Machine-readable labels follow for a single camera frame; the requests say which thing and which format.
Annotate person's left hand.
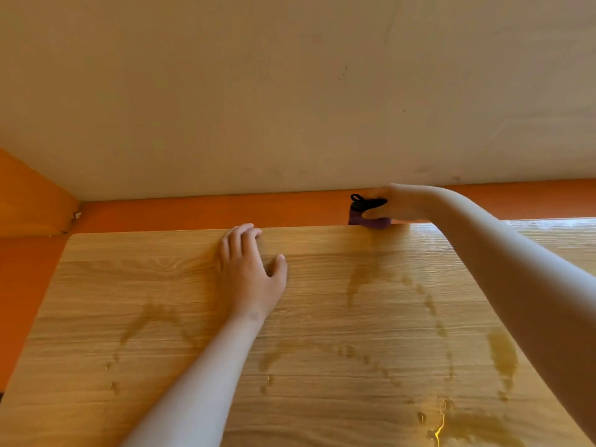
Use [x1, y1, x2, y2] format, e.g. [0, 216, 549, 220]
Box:
[216, 222, 289, 323]

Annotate person's right hand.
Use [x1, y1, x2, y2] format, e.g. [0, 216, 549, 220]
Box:
[361, 183, 442, 225]

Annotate purple cleaning cloth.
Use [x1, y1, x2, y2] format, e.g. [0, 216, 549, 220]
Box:
[348, 194, 392, 230]

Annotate person's right forearm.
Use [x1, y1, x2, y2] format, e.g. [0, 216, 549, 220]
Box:
[426, 184, 596, 443]

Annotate person's left forearm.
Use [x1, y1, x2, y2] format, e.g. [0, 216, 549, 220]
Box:
[120, 310, 267, 447]

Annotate wooden table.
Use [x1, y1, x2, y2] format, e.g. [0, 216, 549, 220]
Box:
[0, 218, 596, 447]

